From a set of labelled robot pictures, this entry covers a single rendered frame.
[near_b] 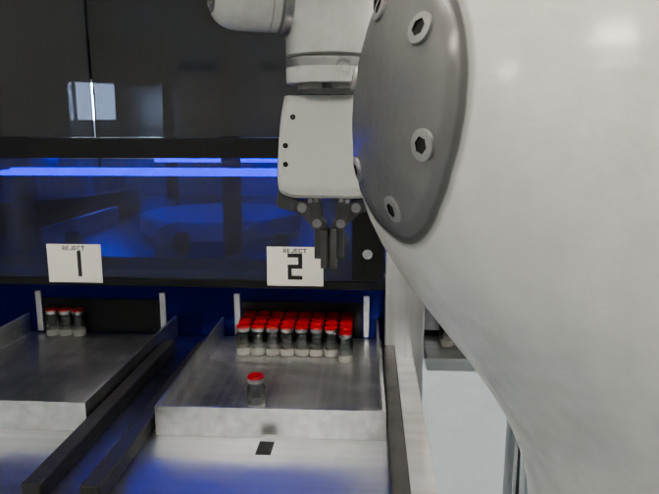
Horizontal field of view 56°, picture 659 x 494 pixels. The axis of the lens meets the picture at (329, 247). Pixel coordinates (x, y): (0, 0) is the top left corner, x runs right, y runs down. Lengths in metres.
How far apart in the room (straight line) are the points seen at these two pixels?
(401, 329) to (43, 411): 0.49
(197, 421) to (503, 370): 0.60
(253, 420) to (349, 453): 0.11
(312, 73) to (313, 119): 0.04
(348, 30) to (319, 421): 0.41
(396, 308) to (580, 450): 0.78
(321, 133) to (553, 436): 0.46
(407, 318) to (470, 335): 0.78
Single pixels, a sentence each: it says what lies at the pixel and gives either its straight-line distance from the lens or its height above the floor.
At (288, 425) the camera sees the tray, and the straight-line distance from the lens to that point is 0.72.
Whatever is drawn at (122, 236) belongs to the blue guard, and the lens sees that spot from 0.99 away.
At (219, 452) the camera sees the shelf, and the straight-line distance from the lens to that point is 0.71.
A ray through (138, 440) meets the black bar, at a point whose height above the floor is 0.89.
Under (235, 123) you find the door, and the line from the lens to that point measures 0.93.
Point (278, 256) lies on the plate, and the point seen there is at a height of 1.04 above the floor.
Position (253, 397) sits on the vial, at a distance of 0.77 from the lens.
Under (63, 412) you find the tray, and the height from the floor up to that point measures 0.90.
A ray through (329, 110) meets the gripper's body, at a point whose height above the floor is 1.24.
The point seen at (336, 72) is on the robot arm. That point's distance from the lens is 0.58.
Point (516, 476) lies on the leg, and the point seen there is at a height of 0.60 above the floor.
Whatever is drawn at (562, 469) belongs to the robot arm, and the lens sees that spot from 0.19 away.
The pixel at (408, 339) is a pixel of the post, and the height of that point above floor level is 0.91.
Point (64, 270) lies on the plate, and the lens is 1.03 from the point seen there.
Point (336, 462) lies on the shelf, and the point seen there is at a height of 0.88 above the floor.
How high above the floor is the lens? 1.22
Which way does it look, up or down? 11 degrees down
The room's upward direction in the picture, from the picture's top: straight up
